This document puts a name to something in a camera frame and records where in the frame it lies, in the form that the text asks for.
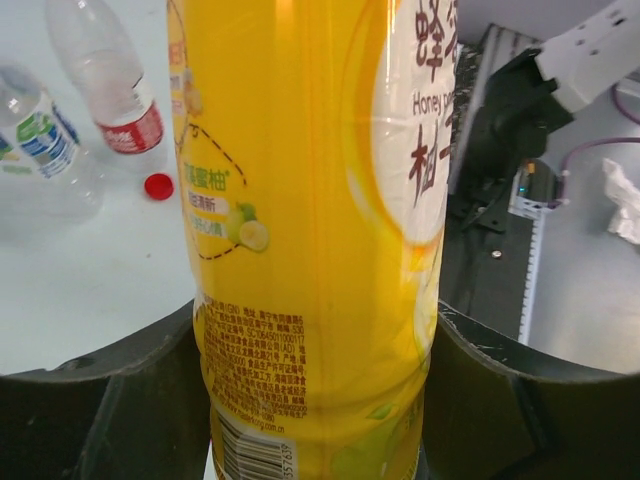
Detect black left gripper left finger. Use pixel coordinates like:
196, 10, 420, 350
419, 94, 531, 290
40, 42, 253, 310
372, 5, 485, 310
1, 303, 210, 479

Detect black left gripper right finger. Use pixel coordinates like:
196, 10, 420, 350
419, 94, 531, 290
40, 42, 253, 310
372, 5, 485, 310
422, 303, 639, 479

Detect red bottle cap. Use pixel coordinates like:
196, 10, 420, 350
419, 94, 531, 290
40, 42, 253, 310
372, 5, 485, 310
143, 172, 175, 201

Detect blue white label water bottle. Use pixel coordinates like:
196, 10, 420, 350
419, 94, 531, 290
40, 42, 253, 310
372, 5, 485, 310
1, 61, 104, 219

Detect yellow juice bottle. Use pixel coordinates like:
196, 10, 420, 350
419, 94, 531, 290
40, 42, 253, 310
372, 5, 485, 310
166, 0, 458, 479

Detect red label water bottle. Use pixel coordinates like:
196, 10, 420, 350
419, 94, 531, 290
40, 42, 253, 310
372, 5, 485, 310
45, 1, 167, 174

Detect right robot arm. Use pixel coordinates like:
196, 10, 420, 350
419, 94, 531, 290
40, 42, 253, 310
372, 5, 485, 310
448, 1, 639, 233

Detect crumpled white tissue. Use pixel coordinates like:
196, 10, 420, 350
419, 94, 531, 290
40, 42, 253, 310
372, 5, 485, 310
602, 158, 639, 246

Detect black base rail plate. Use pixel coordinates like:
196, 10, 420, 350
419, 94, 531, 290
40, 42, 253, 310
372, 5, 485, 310
440, 24, 535, 341

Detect grey slotted cable duct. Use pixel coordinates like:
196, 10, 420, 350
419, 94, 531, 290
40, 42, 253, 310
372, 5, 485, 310
509, 195, 548, 345

